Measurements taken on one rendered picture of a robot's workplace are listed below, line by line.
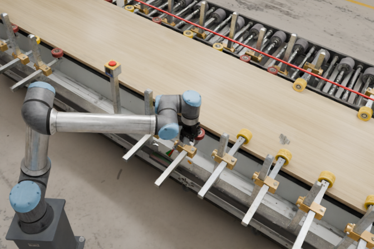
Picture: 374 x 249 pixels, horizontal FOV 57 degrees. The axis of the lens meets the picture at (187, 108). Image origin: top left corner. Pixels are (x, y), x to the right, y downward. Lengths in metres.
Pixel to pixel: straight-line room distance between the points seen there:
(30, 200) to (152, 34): 1.56
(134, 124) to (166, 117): 0.14
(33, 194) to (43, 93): 0.59
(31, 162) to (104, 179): 1.11
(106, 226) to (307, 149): 1.55
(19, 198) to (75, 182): 1.08
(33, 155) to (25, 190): 0.20
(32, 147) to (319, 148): 1.60
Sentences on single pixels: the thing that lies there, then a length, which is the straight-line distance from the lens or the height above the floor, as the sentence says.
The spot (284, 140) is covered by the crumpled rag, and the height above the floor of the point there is 0.92.
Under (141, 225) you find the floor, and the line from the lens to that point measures 2.76.
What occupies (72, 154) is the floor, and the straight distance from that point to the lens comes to 3.19.
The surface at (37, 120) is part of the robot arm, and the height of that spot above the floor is 1.41.
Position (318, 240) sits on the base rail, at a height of 0.70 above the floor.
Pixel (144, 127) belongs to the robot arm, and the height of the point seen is 1.35.
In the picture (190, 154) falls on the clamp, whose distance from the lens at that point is 2.05.
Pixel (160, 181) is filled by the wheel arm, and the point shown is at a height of 0.86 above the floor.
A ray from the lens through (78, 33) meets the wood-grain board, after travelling 2.91.
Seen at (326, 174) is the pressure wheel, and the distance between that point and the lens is 2.02.
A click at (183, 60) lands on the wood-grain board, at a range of 2.60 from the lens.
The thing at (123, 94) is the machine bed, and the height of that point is 0.76.
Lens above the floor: 2.49
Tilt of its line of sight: 46 degrees down
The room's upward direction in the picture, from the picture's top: 6 degrees clockwise
